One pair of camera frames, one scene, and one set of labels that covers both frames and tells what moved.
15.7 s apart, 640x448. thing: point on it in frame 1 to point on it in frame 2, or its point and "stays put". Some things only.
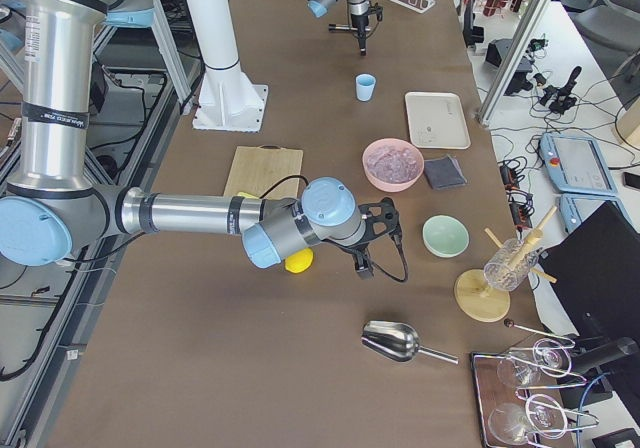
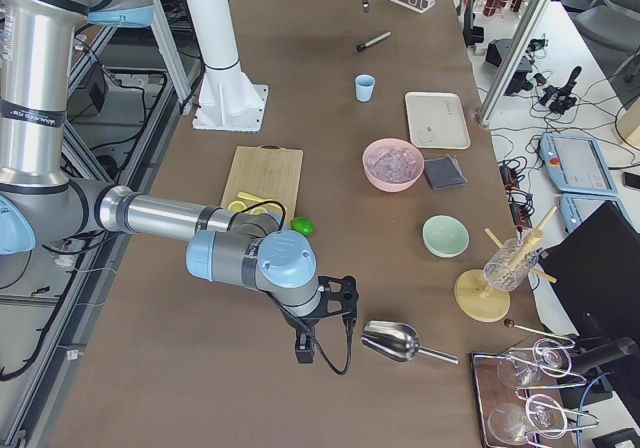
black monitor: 594,272 stays put
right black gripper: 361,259 to 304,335
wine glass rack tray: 518,392 stays put
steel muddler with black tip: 342,27 to 370,42
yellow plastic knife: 245,194 stays put
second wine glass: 512,424 stays put
